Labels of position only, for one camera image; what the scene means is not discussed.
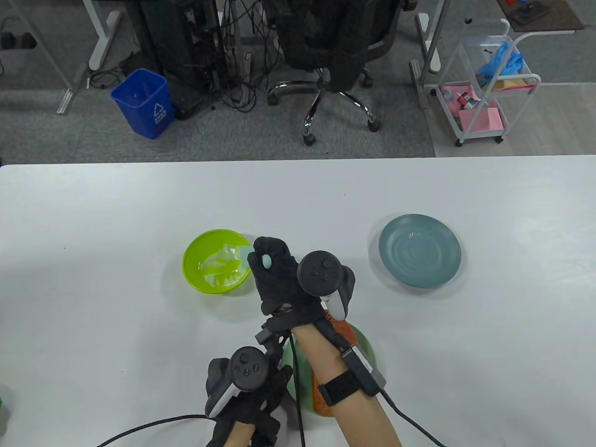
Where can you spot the person's left hand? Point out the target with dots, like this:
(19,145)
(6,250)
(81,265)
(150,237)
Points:
(260,405)

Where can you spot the person's right hand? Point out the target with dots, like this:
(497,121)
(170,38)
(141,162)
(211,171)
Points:
(279,284)

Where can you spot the light teal dessert spatula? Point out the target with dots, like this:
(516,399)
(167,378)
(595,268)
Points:
(267,261)

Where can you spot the white salad dressing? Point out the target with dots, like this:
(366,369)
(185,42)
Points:
(219,270)

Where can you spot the orange-brown bread slice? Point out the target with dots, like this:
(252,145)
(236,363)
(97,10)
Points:
(342,330)

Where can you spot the light green plate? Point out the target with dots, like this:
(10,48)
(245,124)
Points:
(365,349)

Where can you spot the person's right forearm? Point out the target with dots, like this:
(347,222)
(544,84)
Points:
(363,423)

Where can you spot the person's left forearm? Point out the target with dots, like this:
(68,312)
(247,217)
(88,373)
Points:
(237,435)

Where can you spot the black left hand controller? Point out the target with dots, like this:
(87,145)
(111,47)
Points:
(247,368)

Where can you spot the black hand controller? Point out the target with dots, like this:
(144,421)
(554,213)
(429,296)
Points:
(247,368)
(319,272)

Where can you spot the black right hand controller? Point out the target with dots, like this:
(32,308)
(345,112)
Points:
(319,272)

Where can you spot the black armband with box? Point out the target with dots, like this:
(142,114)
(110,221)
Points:
(340,389)

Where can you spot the lime green plastic bowl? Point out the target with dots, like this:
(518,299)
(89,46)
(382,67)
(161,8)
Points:
(191,274)

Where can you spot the blue-grey plate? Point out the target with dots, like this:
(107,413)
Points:
(419,251)

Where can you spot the blue trash bin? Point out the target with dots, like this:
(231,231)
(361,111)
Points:
(139,102)

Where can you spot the black office chair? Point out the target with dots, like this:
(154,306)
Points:
(326,37)

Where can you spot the pink box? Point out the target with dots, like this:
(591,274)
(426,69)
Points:
(482,120)

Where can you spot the black computer tower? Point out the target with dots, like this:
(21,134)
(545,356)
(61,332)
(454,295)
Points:
(172,42)

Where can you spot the white desk leg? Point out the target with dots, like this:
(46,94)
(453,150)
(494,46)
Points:
(100,51)
(426,32)

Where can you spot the white rolling cart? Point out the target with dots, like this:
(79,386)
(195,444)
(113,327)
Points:
(493,70)

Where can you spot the blue plastic bag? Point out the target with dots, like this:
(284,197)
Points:
(500,63)

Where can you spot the black power strip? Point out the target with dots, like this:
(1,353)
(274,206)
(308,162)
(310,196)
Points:
(18,41)

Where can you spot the black device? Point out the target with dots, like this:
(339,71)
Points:
(528,14)

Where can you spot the brown side table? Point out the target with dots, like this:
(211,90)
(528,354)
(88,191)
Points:
(563,18)

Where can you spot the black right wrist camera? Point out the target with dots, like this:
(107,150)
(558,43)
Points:
(272,333)

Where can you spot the aluminium frame leg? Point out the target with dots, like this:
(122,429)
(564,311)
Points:
(70,95)

